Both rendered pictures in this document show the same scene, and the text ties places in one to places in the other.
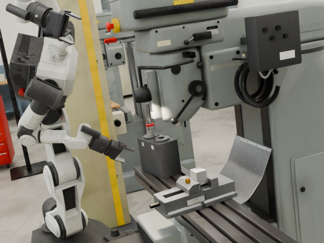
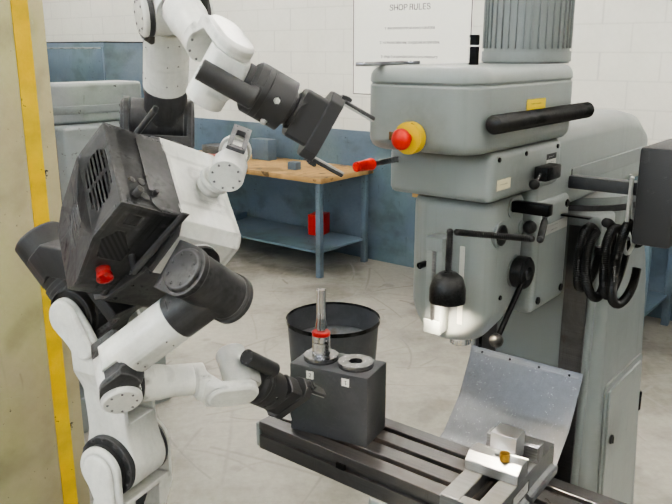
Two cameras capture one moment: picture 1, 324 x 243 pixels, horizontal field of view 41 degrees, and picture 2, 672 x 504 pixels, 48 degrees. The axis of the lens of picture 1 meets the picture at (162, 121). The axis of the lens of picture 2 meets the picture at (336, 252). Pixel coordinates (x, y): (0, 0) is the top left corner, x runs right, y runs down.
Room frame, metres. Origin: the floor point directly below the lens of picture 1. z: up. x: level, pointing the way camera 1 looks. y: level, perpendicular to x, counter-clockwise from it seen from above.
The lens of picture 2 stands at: (0.71, 1.01, 1.92)
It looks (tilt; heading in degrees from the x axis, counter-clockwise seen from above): 15 degrees down; 328
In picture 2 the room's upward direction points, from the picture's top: straight up
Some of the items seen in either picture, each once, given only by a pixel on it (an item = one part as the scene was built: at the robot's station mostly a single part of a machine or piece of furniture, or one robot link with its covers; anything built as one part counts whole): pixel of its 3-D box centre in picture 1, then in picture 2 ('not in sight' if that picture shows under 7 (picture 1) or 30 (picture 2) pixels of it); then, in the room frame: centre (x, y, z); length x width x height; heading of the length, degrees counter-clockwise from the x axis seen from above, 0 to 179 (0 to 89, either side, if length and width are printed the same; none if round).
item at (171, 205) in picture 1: (194, 190); (500, 472); (1.78, -0.10, 1.01); 0.35 x 0.15 x 0.11; 112
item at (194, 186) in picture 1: (188, 184); (496, 463); (1.77, -0.07, 1.05); 0.12 x 0.06 x 0.04; 22
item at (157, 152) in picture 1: (158, 154); (338, 393); (2.23, 0.04, 1.06); 0.22 x 0.12 x 0.20; 31
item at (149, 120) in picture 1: (148, 114); (321, 310); (2.27, 0.07, 1.28); 0.03 x 0.03 x 0.11
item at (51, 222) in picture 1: (66, 220); not in sight; (2.39, 0.64, 0.68); 0.21 x 0.20 x 0.13; 32
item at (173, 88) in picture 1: (176, 84); (465, 261); (1.91, -0.09, 1.47); 0.21 x 0.19 x 0.32; 19
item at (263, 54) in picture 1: (274, 40); (670, 191); (1.69, -0.48, 1.62); 0.20 x 0.09 x 0.21; 109
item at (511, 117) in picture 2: (187, 7); (543, 116); (1.78, -0.16, 1.79); 0.45 x 0.04 x 0.04; 109
